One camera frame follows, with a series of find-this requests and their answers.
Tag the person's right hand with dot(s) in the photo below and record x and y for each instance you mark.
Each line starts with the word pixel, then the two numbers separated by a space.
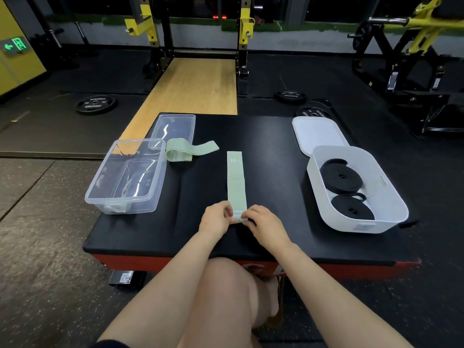
pixel 268 230

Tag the person's left hand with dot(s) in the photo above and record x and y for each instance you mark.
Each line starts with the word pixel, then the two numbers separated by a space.
pixel 215 221

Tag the light green resistance band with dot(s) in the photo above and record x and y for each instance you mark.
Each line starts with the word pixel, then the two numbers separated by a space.
pixel 181 150
pixel 116 209
pixel 236 181

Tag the thin black resistance band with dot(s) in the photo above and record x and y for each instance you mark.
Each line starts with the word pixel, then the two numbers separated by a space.
pixel 352 208

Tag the wide black resistance band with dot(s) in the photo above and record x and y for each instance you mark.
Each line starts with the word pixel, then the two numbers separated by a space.
pixel 340 176

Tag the clear plastic container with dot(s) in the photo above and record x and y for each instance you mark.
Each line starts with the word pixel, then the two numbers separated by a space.
pixel 119 177

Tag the white plastic bin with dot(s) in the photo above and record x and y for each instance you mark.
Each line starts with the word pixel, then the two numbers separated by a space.
pixel 388 206

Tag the person's right forearm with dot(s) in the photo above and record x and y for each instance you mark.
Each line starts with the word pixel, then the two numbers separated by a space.
pixel 337 300

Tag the person's left forearm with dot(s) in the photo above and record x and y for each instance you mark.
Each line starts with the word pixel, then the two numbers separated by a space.
pixel 163 297

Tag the person's left leg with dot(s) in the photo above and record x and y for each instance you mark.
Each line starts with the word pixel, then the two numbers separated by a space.
pixel 224 300

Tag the black plyo platform red side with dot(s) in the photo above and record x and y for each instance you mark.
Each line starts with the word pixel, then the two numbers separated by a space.
pixel 181 228

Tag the brown sandal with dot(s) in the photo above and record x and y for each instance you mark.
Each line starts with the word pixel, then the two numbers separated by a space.
pixel 280 311

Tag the clear plastic lid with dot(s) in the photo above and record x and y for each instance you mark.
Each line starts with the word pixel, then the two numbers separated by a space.
pixel 174 128

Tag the white plastic lid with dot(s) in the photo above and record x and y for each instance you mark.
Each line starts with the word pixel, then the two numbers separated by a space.
pixel 319 134

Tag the black weight plate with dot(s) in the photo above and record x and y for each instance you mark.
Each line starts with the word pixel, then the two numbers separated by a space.
pixel 95 104
pixel 313 112
pixel 290 97

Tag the wooden lifting platform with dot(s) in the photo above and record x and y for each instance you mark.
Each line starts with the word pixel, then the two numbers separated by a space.
pixel 188 86

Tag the dark navy shirt sleeve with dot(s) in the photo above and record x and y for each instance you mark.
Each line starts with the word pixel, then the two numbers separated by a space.
pixel 108 345

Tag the yellow black squat rack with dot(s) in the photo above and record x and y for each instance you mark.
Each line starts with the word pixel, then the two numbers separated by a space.
pixel 242 50

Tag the yellow black exercise machine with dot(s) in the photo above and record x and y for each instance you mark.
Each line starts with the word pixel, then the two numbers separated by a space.
pixel 398 57

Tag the black upright bar holder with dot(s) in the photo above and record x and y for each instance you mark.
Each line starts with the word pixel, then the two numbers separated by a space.
pixel 82 36

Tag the green exit sign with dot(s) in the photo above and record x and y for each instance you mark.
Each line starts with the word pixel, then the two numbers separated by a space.
pixel 16 45

